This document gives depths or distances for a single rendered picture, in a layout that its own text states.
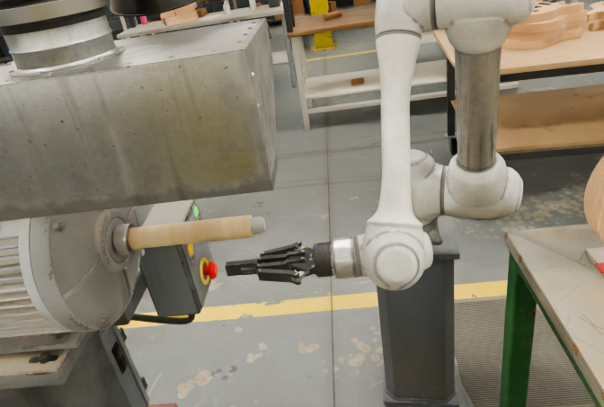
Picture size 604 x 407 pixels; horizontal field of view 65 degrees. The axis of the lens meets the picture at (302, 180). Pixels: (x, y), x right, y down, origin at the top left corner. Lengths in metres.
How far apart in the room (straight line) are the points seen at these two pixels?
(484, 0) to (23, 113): 0.85
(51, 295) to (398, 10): 0.83
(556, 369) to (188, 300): 1.53
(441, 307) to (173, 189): 1.28
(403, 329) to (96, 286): 1.20
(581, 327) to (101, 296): 0.80
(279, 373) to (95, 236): 1.54
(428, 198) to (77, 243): 1.02
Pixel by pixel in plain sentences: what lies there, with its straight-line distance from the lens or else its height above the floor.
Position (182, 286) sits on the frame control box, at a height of 1.00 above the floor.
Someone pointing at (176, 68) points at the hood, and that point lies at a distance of 0.45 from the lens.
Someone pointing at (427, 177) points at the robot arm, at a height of 0.93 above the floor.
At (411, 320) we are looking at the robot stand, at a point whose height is 0.42.
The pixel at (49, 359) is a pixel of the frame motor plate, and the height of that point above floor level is 1.12.
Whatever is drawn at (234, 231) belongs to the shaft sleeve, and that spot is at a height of 1.25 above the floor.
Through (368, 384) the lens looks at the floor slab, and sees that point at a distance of 2.07.
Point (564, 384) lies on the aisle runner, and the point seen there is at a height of 0.00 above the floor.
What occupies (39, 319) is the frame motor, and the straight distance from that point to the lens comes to 0.73.
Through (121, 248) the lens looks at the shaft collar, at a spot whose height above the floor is 1.25.
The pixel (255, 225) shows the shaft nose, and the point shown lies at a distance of 0.68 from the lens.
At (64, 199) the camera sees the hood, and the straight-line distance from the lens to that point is 0.55.
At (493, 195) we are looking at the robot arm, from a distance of 1.42.
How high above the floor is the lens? 1.61
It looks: 27 degrees down
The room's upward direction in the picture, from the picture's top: 10 degrees counter-clockwise
